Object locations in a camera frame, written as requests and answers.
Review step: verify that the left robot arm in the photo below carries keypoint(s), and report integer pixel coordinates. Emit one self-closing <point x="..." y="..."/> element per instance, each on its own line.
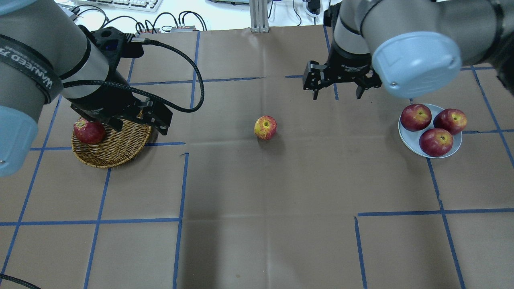
<point x="44" y="54"/>

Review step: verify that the red apple on plate front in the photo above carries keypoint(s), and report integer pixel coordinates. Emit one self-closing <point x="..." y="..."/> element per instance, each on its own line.
<point x="436" y="142"/>

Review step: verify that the red apple on plate right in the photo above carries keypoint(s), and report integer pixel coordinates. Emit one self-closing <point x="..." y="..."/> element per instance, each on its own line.
<point x="452" y="120"/>

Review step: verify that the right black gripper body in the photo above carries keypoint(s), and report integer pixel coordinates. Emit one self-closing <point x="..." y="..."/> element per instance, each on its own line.
<point x="350" y="64"/>

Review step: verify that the red yellow apple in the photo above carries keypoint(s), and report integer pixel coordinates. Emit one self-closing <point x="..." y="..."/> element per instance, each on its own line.
<point x="265" y="127"/>

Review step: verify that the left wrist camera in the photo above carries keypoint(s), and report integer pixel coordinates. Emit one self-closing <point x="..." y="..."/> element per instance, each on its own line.
<point x="115" y="44"/>

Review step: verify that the light blue plate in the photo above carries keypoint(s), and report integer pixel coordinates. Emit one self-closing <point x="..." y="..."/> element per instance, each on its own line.
<point x="411" y="140"/>

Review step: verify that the red apple on plate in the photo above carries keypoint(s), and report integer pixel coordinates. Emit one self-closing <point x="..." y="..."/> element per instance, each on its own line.
<point x="452" y="120"/>
<point x="416" y="117"/>
<point x="436" y="142"/>

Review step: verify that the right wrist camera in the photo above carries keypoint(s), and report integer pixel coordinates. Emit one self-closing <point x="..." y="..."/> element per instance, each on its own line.
<point x="331" y="15"/>

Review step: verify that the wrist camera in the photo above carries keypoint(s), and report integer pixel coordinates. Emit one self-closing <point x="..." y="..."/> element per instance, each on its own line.
<point x="115" y="44"/>
<point x="331" y="15"/>

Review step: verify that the aluminium frame post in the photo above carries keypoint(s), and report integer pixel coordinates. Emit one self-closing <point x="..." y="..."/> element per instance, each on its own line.
<point x="259" y="16"/>

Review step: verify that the woven wicker basket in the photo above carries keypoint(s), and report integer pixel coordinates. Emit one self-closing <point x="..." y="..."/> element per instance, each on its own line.
<point x="116" y="149"/>

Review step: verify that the dark red apple in basket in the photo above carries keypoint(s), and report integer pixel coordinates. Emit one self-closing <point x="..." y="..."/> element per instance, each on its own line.
<point x="89" y="132"/>

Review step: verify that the red apple on plate left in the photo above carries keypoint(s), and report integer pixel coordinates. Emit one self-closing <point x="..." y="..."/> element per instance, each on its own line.
<point x="416" y="117"/>

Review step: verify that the white keyboard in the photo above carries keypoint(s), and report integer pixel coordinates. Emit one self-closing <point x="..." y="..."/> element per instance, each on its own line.
<point x="137" y="5"/>

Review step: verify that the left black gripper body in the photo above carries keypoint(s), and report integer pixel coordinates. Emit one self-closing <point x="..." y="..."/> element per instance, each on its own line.
<point x="107" y="103"/>

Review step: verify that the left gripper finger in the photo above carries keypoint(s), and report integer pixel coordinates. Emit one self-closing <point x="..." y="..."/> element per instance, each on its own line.
<point x="163" y="130"/>
<point x="116" y="125"/>

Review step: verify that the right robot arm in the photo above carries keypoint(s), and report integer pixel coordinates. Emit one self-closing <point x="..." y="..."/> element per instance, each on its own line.
<point x="413" y="47"/>

